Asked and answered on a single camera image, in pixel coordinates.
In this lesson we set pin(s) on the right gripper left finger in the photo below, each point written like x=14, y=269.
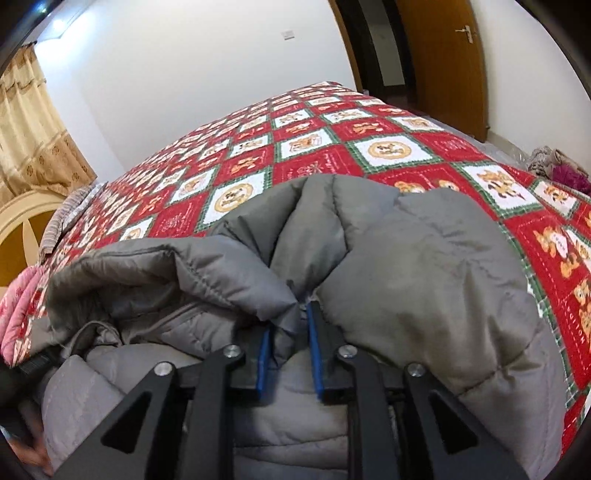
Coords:
x=177, y=423

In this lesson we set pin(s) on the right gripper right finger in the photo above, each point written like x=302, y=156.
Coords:
x=403, y=423

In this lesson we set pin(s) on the grey puffer jacket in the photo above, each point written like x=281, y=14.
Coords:
x=411, y=277

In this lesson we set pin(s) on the clothes pile on floor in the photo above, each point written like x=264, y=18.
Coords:
x=554, y=165

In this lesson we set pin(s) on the person's left hand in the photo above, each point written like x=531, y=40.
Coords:
x=30, y=454

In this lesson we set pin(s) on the pink folded blanket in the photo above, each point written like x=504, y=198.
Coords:
x=17, y=305

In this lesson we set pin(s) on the cream round headboard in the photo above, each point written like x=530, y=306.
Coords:
x=23, y=222

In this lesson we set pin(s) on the grey striped pillow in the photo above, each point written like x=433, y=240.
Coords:
x=65, y=217

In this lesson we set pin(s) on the beige curtain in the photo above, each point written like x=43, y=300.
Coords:
x=37, y=151

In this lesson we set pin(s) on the red patterned bed quilt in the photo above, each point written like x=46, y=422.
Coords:
x=325, y=128

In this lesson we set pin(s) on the brown wooden door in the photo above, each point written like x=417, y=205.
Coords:
x=426, y=51

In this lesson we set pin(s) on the white wall switch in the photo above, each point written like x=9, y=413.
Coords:
x=288, y=35

